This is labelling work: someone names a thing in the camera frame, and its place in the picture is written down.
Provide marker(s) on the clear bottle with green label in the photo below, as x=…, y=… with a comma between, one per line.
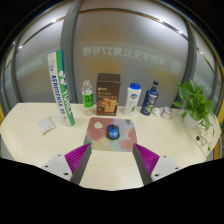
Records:
x=88, y=98

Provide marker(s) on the crumpled white tissue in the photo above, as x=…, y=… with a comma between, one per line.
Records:
x=156, y=111

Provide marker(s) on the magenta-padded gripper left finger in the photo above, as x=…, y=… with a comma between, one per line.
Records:
x=71, y=163

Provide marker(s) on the green leafy plant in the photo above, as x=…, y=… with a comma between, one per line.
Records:
x=195, y=100

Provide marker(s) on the dark blue pump bottle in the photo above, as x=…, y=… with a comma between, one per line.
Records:
x=149, y=100

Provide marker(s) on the white bottle with blue cap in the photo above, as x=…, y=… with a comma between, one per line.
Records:
x=132, y=100

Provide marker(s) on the small patterned white packet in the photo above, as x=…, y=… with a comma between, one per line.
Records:
x=46, y=125

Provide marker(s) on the brown cracker box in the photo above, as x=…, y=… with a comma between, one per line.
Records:
x=108, y=95

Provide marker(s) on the small jar with white lid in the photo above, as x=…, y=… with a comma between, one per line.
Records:
x=166, y=112

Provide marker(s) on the blue and black computer mouse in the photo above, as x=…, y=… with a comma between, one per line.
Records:
x=113, y=132

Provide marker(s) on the white plant pot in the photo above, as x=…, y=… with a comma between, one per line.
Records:
x=189, y=121

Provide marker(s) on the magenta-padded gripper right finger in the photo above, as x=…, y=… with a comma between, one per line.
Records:
x=153, y=163

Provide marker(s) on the pastel patterned mouse pad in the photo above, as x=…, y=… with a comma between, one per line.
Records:
x=96, y=136

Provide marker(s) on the white green blue shuttlecock tube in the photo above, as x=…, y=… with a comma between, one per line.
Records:
x=61, y=88

